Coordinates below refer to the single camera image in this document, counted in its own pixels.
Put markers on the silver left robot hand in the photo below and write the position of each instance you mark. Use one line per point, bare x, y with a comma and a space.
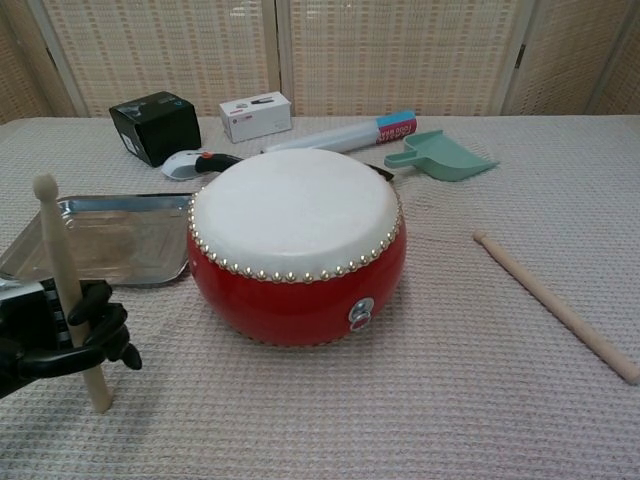
30, 325

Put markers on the wooden drumstick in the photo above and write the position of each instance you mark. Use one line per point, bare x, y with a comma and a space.
57, 250
555, 307

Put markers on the stainless steel tray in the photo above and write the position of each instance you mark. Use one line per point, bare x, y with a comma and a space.
125, 240

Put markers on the red drum with white skin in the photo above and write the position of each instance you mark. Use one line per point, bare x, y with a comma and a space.
295, 225

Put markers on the white computer mouse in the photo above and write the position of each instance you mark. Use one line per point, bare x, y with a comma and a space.
180, 167

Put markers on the black cardboard box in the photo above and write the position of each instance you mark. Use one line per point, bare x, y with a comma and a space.
160, 127

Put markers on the black garden trowel orange collar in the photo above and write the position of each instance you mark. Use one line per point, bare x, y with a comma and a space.
212, 162

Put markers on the white cardboard box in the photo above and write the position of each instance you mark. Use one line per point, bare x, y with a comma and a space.
255, 117

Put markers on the beige woven tablecloth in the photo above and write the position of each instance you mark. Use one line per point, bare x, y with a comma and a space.
350, 415

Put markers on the clear tube coloured cap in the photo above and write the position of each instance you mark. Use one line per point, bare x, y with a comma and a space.
345, 136

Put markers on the bamboo folding screen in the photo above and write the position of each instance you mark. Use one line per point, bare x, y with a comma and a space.
390, 55

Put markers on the green plastic dustpan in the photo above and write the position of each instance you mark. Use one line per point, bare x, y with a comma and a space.
450, 162

